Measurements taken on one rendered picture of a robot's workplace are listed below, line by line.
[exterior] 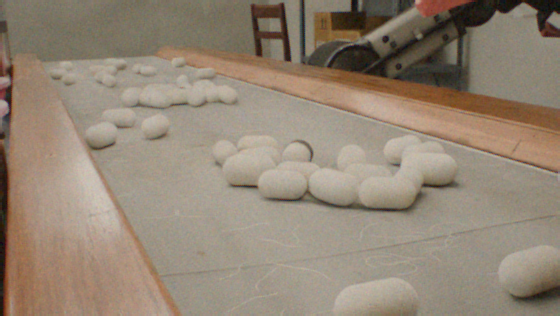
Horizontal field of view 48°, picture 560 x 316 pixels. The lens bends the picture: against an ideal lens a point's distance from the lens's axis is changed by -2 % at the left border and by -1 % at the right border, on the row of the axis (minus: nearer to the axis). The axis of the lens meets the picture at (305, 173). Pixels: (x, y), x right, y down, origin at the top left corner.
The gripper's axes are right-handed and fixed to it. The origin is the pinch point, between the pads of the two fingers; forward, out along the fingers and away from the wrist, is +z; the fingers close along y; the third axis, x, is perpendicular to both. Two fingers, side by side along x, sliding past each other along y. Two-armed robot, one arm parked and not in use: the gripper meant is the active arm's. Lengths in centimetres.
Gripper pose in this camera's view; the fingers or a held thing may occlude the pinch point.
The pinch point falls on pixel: (427, 4)
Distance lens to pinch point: 54.3
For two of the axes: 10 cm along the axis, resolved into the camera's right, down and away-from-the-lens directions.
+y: 3.9, 2.5, -8.8
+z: -7.0, 7.0, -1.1
